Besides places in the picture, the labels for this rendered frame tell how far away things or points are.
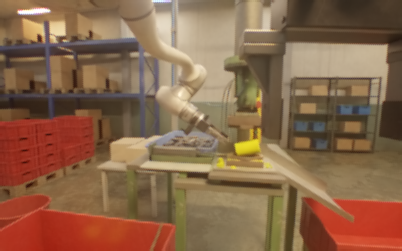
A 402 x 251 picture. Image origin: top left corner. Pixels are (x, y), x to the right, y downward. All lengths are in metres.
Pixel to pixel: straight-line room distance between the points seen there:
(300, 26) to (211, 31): 6.33
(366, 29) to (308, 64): 6.34
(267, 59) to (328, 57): 6.59
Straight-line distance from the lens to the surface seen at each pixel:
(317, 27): 0.22
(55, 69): 7.04
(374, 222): 1.56
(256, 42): 0.20
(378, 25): 0.25
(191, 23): 6.70
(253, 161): 0.94
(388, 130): 0.29
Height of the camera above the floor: 1.29
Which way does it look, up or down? 7 degrees down
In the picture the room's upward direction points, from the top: 1 degrees clockwise
